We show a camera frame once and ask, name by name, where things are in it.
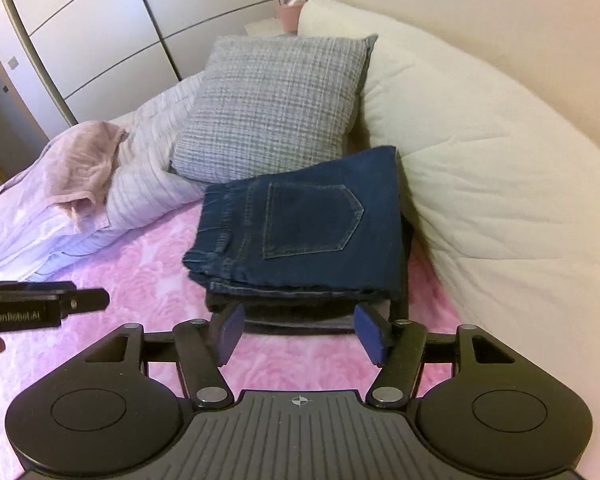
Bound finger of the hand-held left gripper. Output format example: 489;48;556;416
0;281;78;295
60;288;111;316

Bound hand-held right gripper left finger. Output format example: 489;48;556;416
83;304;246;408

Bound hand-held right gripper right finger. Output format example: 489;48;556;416
355;302;518;408

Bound blue jeans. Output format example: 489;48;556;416
182;146;406;302

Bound pink floral blanket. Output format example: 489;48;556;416
0;200;463;421

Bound dark folded garment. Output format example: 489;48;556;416
205;210;414;336

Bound grey striped pillow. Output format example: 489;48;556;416
0;72;222;282

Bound pale pink cloth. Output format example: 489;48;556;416
40;121;129;226

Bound cream padded headboard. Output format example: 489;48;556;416
297;0;600;361

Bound grey plaid cushion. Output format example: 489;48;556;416
170;34;379;184

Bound white sliding wardrobe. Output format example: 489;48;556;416
0;0;291;128

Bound white nightstand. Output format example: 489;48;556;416
245;19;301;37

